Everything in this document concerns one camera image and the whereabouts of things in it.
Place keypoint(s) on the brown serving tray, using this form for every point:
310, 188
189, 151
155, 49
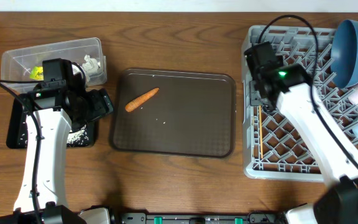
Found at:
193, 114

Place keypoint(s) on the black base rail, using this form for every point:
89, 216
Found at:
182, 218

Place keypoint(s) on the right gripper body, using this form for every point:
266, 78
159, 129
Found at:
256, 99

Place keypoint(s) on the yellow green snack wrapper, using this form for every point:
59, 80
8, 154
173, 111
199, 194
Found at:
37, 73

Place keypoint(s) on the white tissue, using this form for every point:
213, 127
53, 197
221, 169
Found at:
91, 65

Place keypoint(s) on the black plastic tray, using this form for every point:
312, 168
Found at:
18, 115

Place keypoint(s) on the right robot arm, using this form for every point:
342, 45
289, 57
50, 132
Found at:
290, 90

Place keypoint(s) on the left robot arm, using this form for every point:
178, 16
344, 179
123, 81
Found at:
52, 114

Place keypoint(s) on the grey dishwasher rack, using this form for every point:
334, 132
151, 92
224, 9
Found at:
286, 156

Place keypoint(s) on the large blue plate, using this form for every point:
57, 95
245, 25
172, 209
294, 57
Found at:
344, 52

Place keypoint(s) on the spilled white rice pile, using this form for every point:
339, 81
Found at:
17, 137

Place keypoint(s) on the clear plastic waste bin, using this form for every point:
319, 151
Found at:
17, 64

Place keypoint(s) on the orange carrot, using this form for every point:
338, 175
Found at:
132, 105

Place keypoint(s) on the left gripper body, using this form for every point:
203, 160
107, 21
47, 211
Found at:
92, 107

